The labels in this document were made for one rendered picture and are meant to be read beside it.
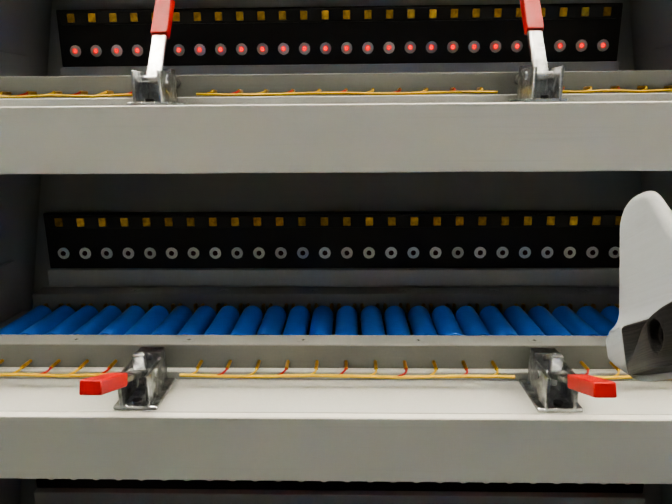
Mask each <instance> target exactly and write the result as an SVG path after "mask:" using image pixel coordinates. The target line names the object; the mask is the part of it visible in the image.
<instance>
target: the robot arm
mask: <svg viewBox="0 0 672 504"><path fill-rule="evenodd" d="M606 347H607V355H608V359H609V360H610V361H611V362H612V363H613V364H614V365H615V366H617V367H618V368H619V369H621V370H622V371H623V372H625V373H626V374H628V375H629V376H630V377H632V378H633V379H636V380H639V381H642V382H650V381H662V380H668V379H672V211H671V210H670V208H669V207H668V205H667V204H666V202H665V201H664V199H663V198H662V197H661V196H660V195H659V194H658V193H657V192H654V191H646V192H643V193H641V194H639V195H637V196H635V197H634V198H633V199H631V200H630V202H629V203H628V204H627V206H626V207H625V209H624V212H623V214H622V218H621V222H620V268H619V318H618V321H617V323H616V325H615V326H614V327H613V328H612V329H611V330H610V331H609V335H608V336H607V337H606Z"/></svg>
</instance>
